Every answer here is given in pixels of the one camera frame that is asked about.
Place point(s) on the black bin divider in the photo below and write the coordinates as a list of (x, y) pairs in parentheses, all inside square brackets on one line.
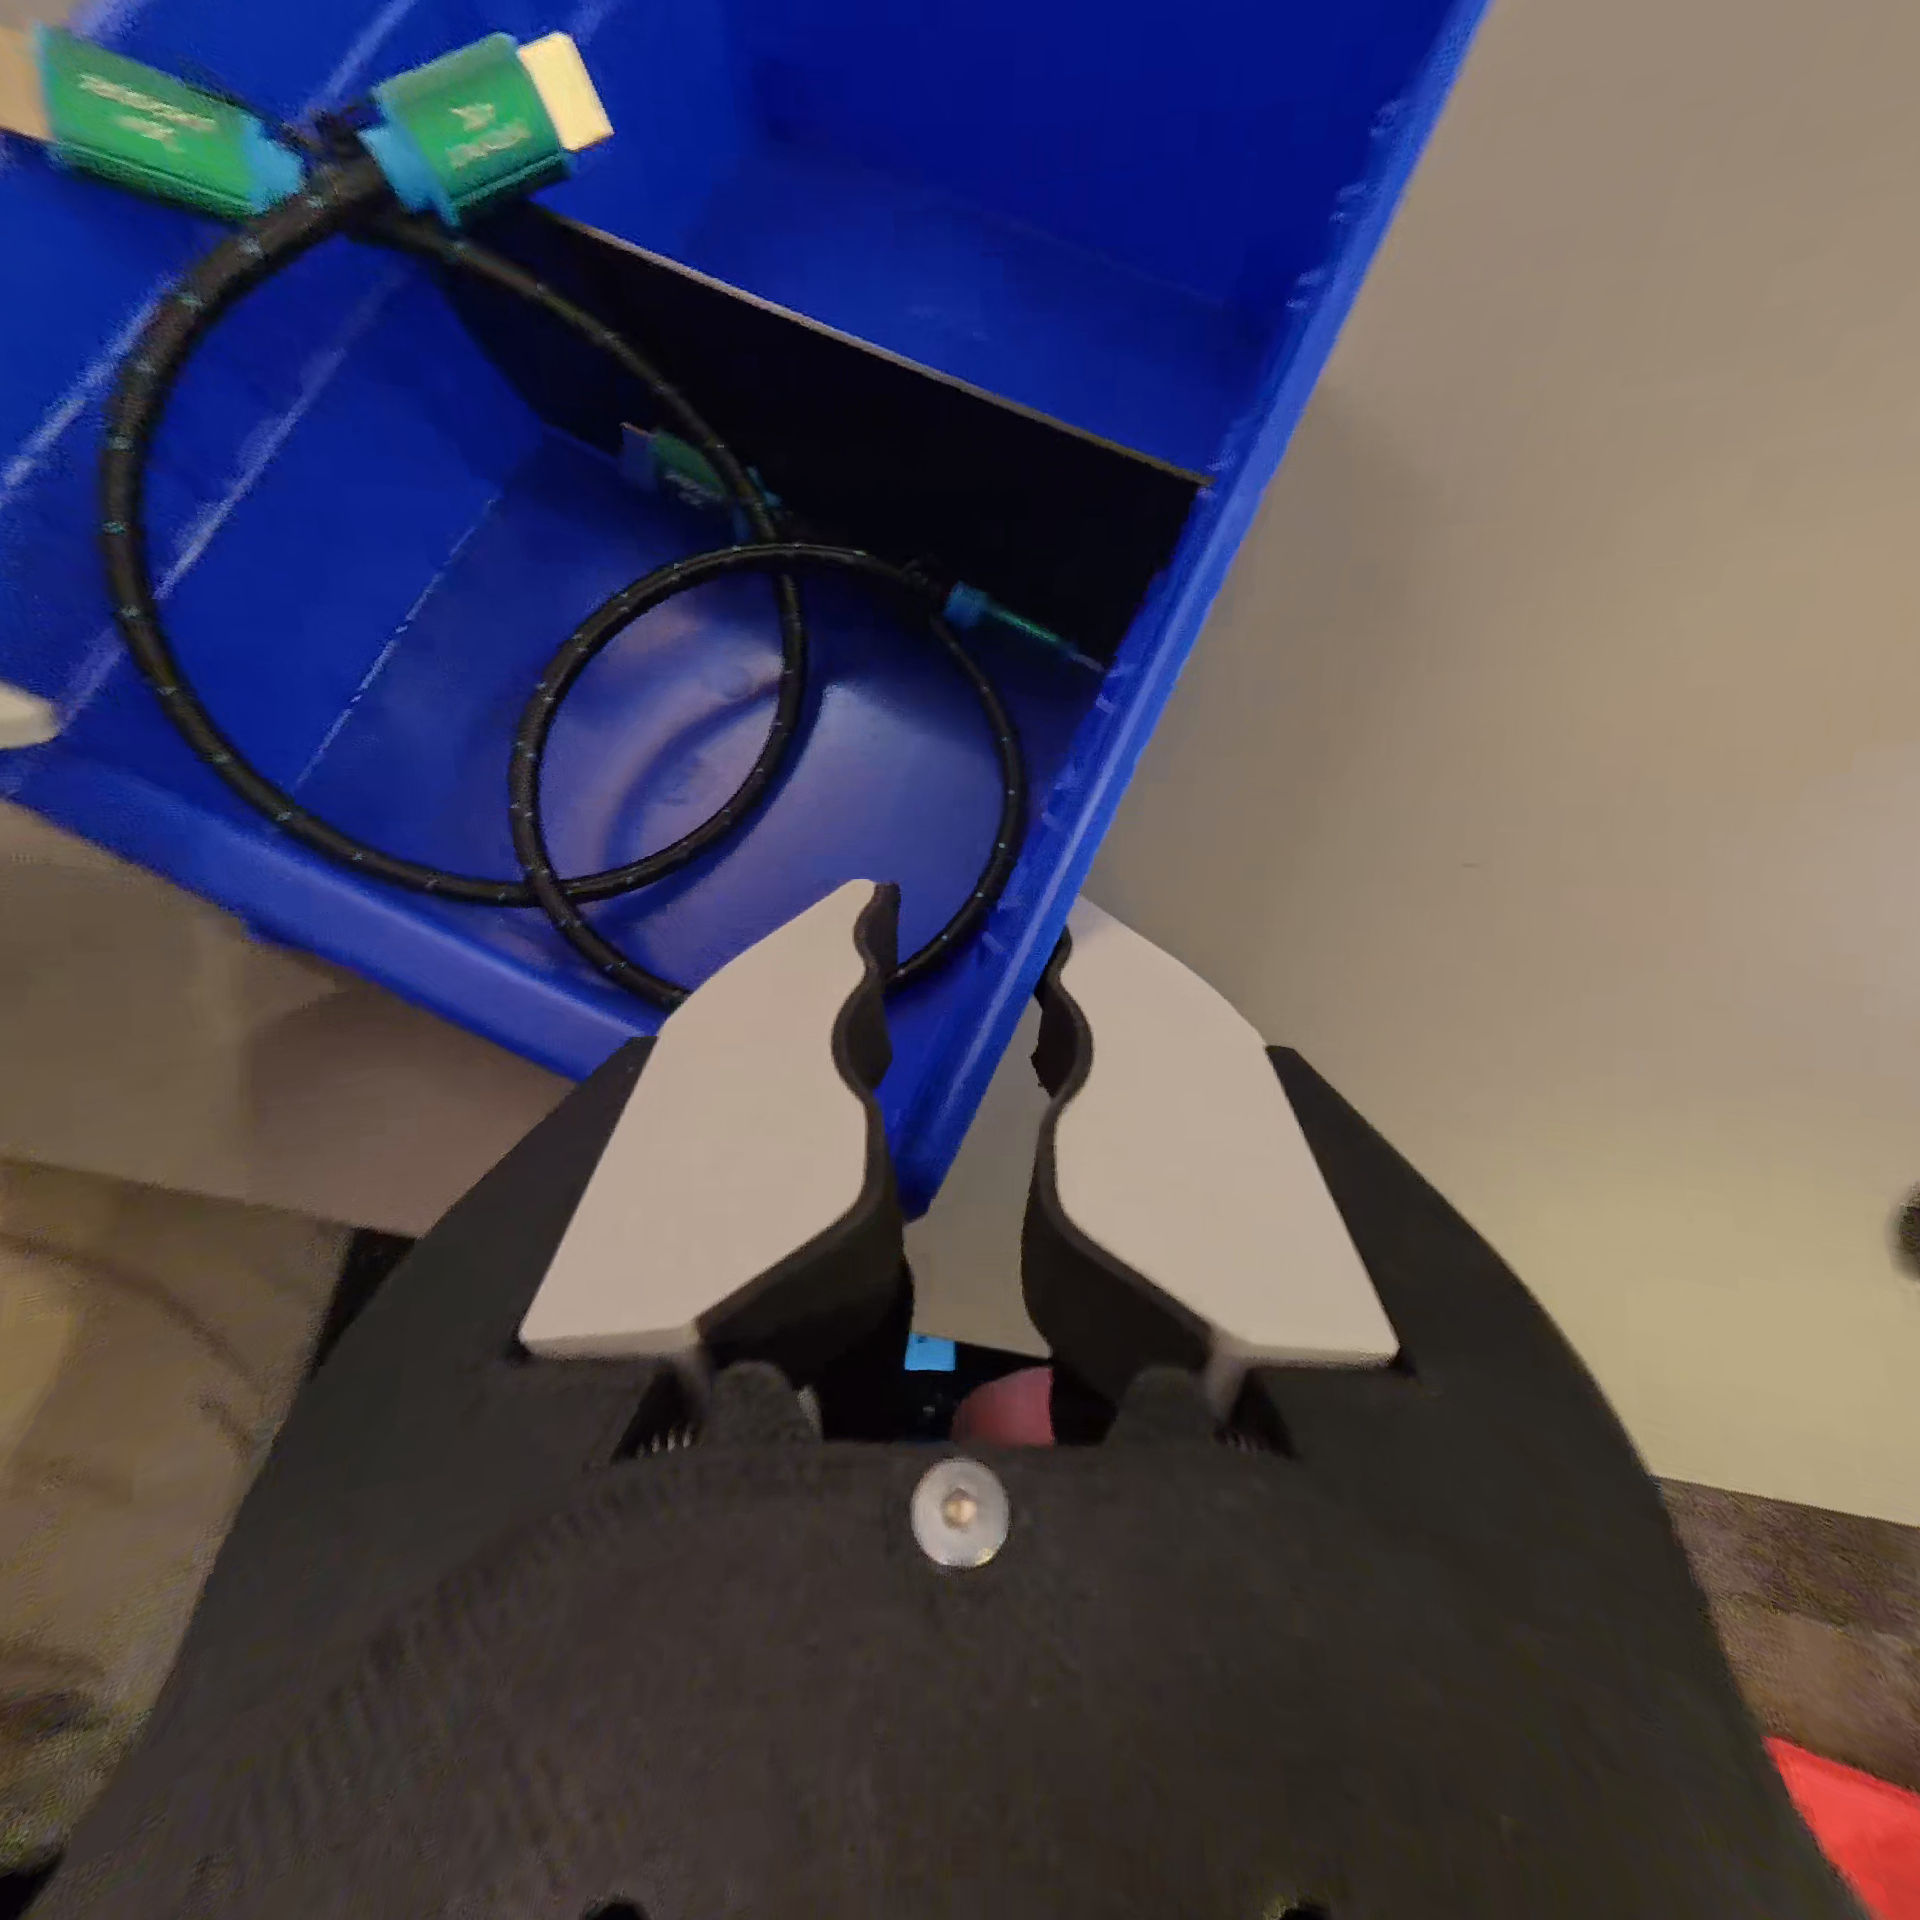
[(930, 481)]

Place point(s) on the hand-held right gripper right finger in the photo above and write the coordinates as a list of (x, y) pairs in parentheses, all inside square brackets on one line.
[(1200, 1201)]

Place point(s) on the red object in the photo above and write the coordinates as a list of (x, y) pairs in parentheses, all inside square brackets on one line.
[(1853, 1839)]

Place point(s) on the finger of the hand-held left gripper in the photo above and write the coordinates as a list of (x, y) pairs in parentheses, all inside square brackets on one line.
[(29, 720)]

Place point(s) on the blue plastic bin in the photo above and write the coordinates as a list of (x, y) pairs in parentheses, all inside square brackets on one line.
[(974, 270)]

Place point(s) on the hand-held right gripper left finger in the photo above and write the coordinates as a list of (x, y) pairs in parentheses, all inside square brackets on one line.
[(720, 1185)]

